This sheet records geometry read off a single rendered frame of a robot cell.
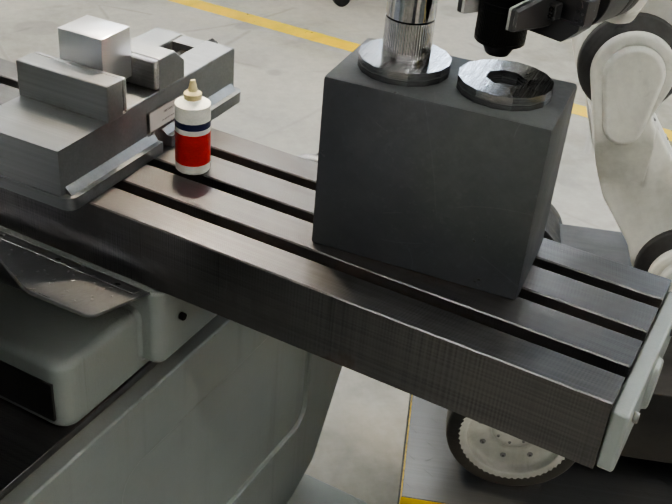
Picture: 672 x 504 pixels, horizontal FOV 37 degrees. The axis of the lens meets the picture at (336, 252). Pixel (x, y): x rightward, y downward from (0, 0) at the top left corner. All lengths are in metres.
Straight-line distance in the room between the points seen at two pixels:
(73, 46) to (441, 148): 0.44
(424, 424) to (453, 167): 0.76
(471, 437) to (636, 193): 0.44
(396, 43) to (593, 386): 0.36
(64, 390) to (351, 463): 1.13
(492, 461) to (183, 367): 0.54
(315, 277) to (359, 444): 1.20
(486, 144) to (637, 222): 0.68
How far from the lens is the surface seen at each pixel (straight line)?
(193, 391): 1.29
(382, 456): 2.14
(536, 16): 0.93
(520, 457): 1.55
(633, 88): 1.41
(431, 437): 1.62
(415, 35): 0.95
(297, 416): 1.67
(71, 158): 1.09
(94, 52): 1.14
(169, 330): 1.14
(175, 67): 1.20
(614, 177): 1.52
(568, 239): 1.84
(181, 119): 1.13
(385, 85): 0.94
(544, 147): 0.91
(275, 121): 3.42
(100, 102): 1.12
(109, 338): 1.10
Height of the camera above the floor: 1.50
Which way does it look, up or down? 33 degrees down
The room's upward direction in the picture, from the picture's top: 5 degrees clockwise
